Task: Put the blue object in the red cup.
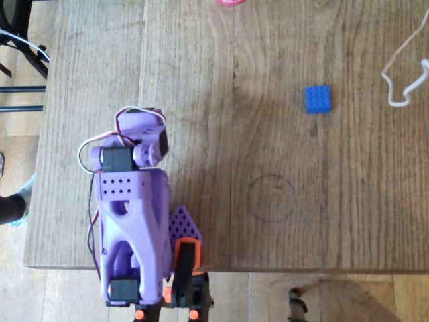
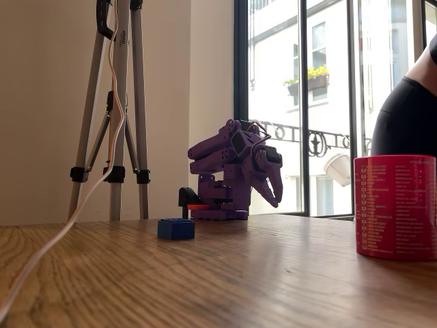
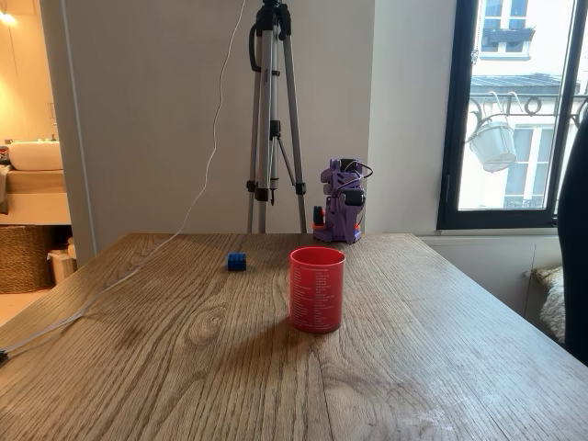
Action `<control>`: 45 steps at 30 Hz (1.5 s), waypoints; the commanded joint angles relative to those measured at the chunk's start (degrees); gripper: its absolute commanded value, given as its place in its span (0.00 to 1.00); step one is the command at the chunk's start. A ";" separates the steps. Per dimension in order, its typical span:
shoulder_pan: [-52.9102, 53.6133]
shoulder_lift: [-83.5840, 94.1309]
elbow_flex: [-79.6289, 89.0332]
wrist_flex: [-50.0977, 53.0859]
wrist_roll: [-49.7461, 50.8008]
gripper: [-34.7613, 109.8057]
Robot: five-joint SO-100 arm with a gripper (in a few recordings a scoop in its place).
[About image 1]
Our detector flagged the purple perforated robot base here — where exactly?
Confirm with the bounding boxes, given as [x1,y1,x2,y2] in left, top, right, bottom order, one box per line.
[166,205,204,243]

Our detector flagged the blue lego block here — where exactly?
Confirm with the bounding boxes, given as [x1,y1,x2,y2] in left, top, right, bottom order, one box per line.
[304,85,333,115]

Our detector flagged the white string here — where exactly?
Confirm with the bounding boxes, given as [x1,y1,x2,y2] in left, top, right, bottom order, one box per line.
[381,9,429,108]

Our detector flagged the person's foot in sock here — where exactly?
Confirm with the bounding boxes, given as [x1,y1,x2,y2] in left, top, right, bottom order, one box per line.
[0,173,36,229]

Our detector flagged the red white black servo cable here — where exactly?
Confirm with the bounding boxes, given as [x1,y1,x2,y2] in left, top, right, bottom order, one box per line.
[76,106,168,282]

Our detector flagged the orange and black clamp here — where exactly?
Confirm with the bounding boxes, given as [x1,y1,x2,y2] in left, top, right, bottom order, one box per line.
[163,236,215,321]
[133,303,158,322]

